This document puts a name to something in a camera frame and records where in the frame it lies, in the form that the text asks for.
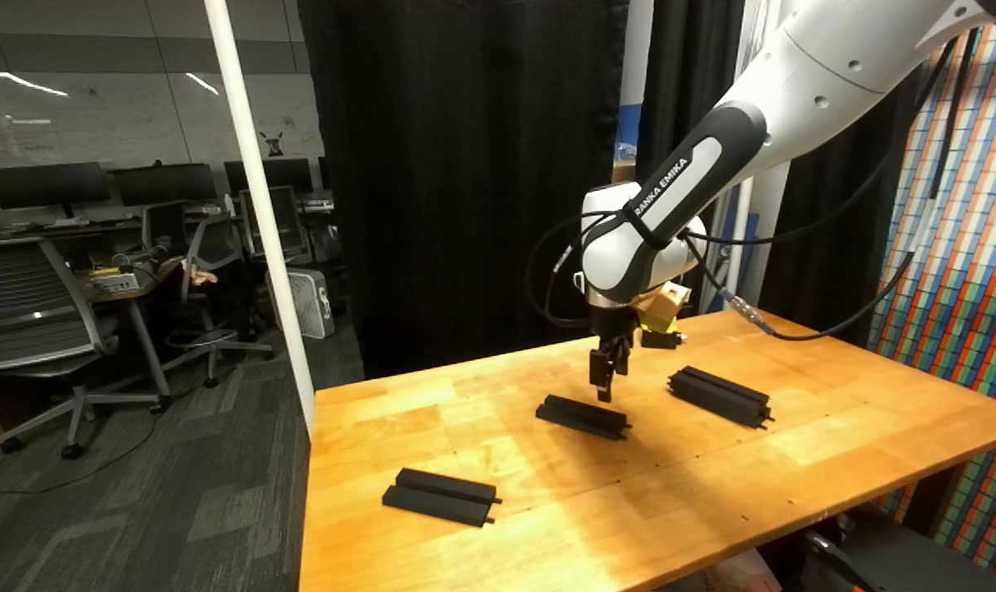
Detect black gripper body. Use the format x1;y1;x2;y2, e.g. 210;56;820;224
590;310;636;379

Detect short black track piece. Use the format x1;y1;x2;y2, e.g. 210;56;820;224
381;466;496;525
537;395;629;442

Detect long black track piece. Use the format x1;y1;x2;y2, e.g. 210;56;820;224
666;366;771;426

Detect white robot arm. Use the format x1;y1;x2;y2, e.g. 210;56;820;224
578;0;996;401

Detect wooden table black legs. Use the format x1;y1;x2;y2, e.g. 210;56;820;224
299;312;996;592

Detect black curtain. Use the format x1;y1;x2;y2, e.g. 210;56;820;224
296;0;629;379

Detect white vertical pole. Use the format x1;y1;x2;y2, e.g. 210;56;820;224
202;0;316;433

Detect grey office chair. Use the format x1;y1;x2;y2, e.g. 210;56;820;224
0;237;168;459

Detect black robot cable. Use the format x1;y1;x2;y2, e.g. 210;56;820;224
521;29;983;344

